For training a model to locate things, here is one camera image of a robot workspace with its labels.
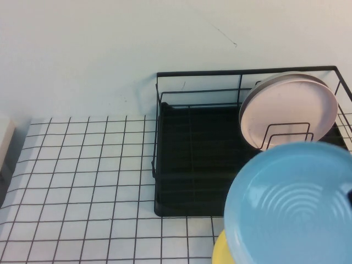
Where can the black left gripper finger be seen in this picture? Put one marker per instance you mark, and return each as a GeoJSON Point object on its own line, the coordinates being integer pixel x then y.
{"type": "Point", "coordinates": [347, 195]}

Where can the light blue round plate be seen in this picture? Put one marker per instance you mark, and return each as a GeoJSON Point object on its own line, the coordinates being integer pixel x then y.
{"type": "Point", "coordinates": [280, 209]}

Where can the pink round plate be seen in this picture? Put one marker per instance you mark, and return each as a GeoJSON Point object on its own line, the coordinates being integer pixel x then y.
{"type": "Point", "coordinates": [288, 104]}

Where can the yellow round plate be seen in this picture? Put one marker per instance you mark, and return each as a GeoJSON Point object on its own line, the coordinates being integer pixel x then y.
{"type": "Point", "coordinates": [220, 253]}

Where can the grey round plate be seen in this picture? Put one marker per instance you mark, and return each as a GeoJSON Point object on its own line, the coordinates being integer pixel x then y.
{"type": "Point", "coordinates": [275, 76]}

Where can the black plastic drip tray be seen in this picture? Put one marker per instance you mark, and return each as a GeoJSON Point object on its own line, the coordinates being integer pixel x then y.
{"type": "Point", "coordinates": [206, 137]}

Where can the beige box edge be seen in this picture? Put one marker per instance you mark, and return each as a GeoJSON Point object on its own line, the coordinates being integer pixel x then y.
{"type": "Point", "coordinates": [5, 143]}

